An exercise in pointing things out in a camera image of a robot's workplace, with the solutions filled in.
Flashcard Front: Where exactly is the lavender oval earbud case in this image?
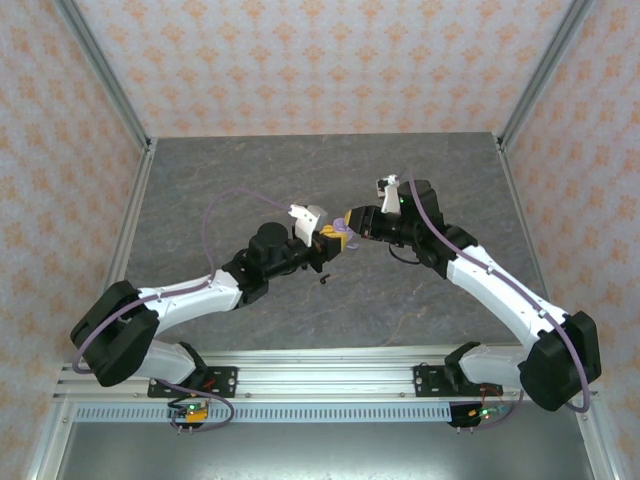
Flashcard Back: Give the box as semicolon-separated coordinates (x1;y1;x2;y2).
331;215;361;251

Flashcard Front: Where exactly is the grey metal lower panel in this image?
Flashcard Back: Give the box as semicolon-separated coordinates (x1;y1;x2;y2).
49;422;601;480

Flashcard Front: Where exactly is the aluminium table side rail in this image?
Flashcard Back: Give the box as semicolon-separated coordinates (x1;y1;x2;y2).
494;134;569;321
97;138;159;301

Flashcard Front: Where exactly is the long aluminium base rail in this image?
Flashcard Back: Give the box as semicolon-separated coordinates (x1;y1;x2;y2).
53;348;604;404

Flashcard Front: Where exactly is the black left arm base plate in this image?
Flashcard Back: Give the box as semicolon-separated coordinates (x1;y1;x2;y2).
147;366;240;400

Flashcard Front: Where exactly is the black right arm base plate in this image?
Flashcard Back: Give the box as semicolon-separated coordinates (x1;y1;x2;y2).
412;364;454;400

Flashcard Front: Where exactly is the slotted grey cable duct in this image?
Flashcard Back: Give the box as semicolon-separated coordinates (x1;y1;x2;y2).
73;403;501;425

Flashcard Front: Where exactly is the aluminium corner post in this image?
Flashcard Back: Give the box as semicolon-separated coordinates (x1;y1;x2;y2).
52;0;154;154
497;0;597;151

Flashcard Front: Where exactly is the aluminium lower frame bar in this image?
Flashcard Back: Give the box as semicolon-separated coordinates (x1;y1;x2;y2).
27;399;76;480
574;404;621;480

